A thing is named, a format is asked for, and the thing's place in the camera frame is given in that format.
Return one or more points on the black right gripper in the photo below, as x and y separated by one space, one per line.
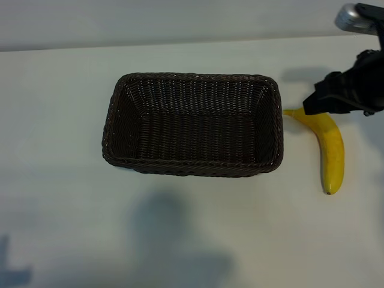
366 87

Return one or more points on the yellow banana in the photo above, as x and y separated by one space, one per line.
333 150

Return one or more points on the dark brown woven basket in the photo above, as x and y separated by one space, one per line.
192 135

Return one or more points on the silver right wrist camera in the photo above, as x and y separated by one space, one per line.
348 16

